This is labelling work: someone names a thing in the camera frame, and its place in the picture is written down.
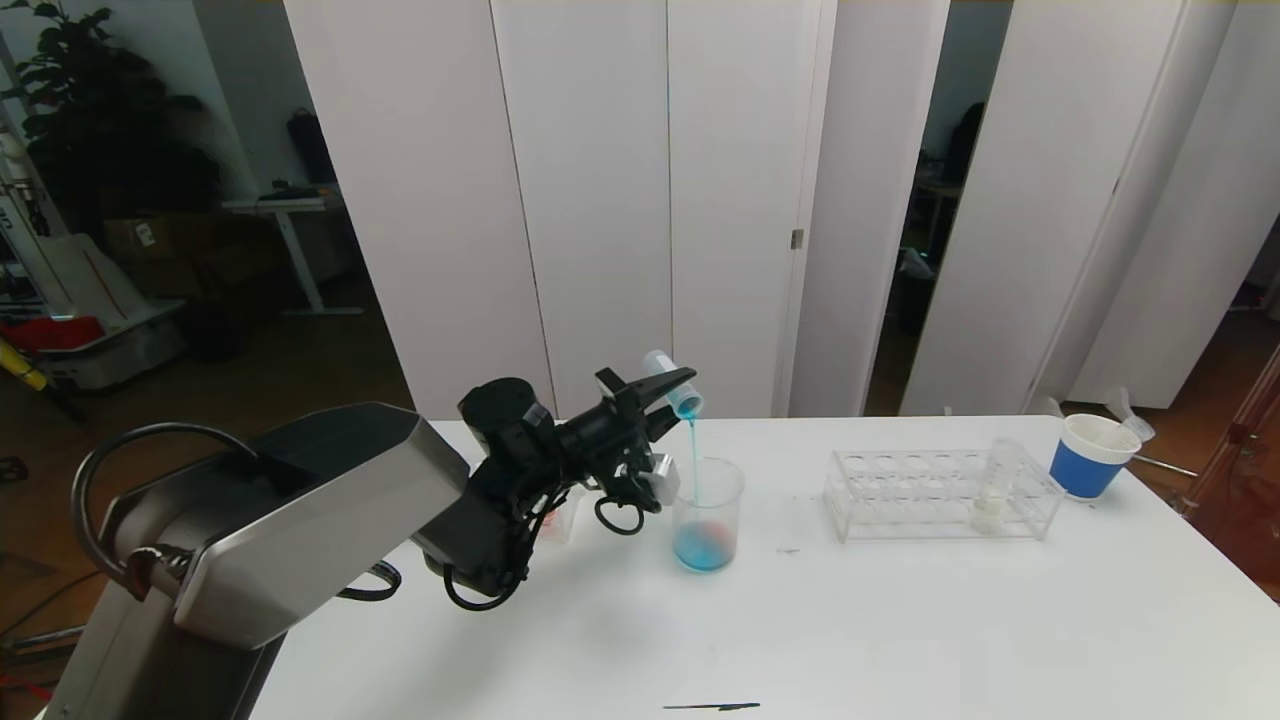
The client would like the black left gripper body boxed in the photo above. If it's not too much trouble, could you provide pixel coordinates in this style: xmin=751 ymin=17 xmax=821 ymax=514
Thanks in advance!
xmin=557 ymin=367 xmax=656 ymax=454

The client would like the test tube with blue pigment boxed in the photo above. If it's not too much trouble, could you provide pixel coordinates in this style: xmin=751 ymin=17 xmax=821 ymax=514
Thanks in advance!
xmin=643 ymin=350 xmax=705 ymax=419

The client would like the clear glass beaker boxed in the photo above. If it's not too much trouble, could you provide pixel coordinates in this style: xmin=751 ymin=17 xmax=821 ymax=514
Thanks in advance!
xmin=672 ymin=457 xmax=746 ymax=574

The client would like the clear acrylic test tube rack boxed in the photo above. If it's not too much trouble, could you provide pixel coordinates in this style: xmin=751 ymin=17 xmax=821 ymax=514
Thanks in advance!
xmin=825 ymin=448 xmax=1063 ymax=543
xmin=538 ymin=485 xmax=587 ymax=546

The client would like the test tube with white pigment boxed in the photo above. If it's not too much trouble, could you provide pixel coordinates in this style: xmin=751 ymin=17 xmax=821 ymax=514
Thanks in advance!
xmin=975 ymin=438 xmax=1023 ymax=533

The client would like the white standing desk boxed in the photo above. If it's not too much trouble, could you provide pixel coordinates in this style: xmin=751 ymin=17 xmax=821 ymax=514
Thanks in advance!
xmin=222 ymin=185 xmax=363 ymax=319

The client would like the black backpack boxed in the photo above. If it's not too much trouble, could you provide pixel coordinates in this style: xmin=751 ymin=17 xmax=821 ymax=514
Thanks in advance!
xmin=288 ymin=108 xmax=337 ymax=186

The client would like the black bin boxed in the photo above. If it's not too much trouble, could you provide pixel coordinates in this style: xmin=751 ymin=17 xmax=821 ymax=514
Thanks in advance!
xmin=185 ymin=300 xmax=241 ymax=363

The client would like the blue and white cup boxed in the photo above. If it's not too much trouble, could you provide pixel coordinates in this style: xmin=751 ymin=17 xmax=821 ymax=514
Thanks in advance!
xmin=1048 ymin=414 xmax=1141 ymax=500

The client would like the white machine base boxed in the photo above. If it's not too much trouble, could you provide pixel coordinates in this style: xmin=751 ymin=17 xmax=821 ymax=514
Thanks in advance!
xmin=40 ymin=300 xmax=187 ymax=391

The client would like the brown cardboard box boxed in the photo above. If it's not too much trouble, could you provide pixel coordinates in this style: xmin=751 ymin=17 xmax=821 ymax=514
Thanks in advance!
xmin=100 ymin=212 xmax=179 ymax=263

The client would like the white leaning board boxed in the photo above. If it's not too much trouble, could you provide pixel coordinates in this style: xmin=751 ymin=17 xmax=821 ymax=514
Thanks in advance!
xmin=20 ymin=232 xmax=151 ymax=321

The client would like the dark green potted plant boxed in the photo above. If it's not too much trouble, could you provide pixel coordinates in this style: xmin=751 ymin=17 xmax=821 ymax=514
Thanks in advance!
xmin=0 ymin=0 xmax=223 ymax=233

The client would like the yellow tool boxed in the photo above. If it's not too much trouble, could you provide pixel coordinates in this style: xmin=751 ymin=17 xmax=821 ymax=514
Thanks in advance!
xmin=0 ymin=338 xmax=47 ymax=393

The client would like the metal chair leg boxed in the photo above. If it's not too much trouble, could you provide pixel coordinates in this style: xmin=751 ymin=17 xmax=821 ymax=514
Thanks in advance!
xmin=0 ymin=625 xmax=89 ymax=661

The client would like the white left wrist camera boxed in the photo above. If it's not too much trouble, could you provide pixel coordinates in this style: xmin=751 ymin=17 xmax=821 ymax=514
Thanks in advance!
xmin=645 ymin=455 xmax=683 ymax=507

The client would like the black floor cable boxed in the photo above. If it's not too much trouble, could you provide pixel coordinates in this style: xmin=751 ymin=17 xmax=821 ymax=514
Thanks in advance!
xmin=0 ymin=570 xmax=96 ymax=641

